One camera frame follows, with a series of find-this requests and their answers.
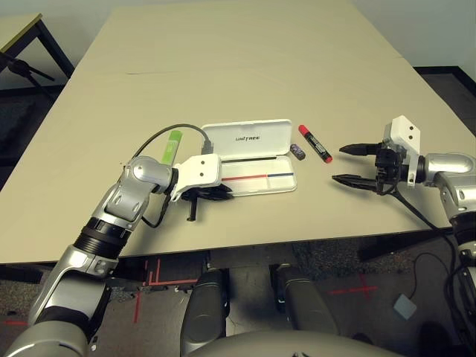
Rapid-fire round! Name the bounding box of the grey right robot leg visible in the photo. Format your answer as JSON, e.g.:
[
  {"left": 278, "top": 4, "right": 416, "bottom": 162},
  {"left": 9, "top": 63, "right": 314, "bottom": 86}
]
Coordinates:
[{"left": 276, "top": 265, "right": 340, "bottom": 338}]

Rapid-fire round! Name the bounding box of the grey robot leg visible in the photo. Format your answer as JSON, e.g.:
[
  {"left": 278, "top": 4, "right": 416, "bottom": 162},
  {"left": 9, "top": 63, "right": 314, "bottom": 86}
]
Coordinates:
[
  {"left": 180, "top": 269, "right": 228, "bottom": 355},
  {"left": 276, "top": 265, "right": 340, "bottom": 338}
]

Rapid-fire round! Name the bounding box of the small grey square floor box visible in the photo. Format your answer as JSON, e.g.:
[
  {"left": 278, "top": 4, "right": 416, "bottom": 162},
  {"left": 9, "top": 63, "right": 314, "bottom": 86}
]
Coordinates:
[{"left": 393, "top": 293, "right": 418, "bottom": 320}]

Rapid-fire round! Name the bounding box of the black post between robot legs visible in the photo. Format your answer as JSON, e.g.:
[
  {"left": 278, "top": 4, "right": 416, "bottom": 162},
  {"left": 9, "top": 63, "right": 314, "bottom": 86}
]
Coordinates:
[{"left": 272, "top": 266, "right": 288, "bottom": 314}]

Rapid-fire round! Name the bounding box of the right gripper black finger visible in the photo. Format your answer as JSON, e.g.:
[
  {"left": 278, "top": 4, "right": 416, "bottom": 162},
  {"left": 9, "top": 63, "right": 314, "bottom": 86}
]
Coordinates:
[
  {"left": 331, "top": 173, "right": 378, "bottom": 192},
  {"left": 338, "top": 143, "right": 379, "bottom": 157}
]

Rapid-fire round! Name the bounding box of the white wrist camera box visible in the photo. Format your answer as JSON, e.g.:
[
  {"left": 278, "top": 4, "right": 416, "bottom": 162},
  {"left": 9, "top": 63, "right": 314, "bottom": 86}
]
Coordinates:
[
  {"left": 171, "top": 153, "right": 223, "bottom": 203},
  {"left": 382, "top": 115, "right": 422, "bottom": 187}
]

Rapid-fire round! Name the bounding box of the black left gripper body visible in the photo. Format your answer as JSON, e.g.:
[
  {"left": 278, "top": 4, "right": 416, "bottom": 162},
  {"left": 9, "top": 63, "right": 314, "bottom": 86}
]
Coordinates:
[{"left": 181, "top": 184, "right": 217, "bottom": 223}]

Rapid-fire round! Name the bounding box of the black marker with red cap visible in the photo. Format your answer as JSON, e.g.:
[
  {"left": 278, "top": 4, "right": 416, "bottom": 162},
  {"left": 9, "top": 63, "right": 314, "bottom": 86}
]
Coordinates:
[{"left": 297, "top": 124, "right": 334, "bottom": 164}]

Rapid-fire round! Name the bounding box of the grey left robot leg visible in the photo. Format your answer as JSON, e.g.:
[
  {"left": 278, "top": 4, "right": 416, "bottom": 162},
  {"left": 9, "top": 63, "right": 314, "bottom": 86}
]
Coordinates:
[{"left": 180, "top": 269, "right": 228, "bottom": 355}]

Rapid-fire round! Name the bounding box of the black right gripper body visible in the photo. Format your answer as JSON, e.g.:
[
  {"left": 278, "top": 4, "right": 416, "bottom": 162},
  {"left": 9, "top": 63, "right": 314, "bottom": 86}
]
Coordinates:
[{"left": 373, "top": 141, "right": 405, "bottom": 196}]

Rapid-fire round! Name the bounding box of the side table with black frame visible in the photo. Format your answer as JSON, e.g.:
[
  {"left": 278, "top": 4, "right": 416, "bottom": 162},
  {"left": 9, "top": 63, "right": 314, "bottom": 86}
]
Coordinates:
[{"left": 0, "top": 13, "right": 76, "bottom": 80}]

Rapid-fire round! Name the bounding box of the white plastic pencil case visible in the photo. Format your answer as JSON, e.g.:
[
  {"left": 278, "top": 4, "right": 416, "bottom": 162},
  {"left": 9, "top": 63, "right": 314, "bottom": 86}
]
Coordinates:
[{"left": 200, "top": 118, "right": 299, "bottom": 197}]

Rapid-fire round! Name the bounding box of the black tripod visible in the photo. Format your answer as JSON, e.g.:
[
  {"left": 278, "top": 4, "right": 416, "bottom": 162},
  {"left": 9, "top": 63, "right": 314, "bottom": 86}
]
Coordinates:
[{"left": 0, "top": 51, "right": 57, "bottom": 98}]

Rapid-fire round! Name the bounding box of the green stick-shaped stationery item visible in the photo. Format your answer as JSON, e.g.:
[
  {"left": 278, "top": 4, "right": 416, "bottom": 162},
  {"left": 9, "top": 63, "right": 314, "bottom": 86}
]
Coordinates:
[{"left": 160, "top": 129, "right": 184, "bottom": 167}]

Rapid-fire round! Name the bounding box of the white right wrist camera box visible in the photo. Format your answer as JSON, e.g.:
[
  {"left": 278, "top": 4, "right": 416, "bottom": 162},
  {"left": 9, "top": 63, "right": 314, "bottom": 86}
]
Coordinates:
[{"left": 382, "top": 115, "right": 422, "bottom": 187}]

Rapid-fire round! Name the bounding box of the small grey purple eraser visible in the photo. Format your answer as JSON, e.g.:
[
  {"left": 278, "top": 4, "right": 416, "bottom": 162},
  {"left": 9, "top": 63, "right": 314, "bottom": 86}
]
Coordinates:
[{"left": 289, "top": 144, "right": 309, "bottom": 161}]

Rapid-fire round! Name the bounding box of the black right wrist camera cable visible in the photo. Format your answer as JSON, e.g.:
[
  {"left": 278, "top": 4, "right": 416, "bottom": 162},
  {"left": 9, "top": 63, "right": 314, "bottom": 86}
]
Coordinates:
[{"left": 388, "top": 187, "right": 476, "bottom": 338}]

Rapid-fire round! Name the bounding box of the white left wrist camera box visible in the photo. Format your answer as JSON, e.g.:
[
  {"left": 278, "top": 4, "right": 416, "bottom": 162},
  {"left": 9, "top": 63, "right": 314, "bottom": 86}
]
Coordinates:
[{"left": 171, "top": 153, "right": 223, "bottom": 203}]

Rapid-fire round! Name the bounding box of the thin black floor cable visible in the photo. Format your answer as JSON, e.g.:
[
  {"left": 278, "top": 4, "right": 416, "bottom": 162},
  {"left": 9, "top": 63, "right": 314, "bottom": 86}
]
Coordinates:
[{"left": 408, "top": 251, "right": 454, "bottom": 299}]

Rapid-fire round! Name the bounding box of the grey robot torso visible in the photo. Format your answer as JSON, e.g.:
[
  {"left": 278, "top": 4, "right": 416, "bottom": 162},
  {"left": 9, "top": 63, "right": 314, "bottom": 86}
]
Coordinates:
[{"left": 184, "top": 328, "right": 407, "bottom": 357}]

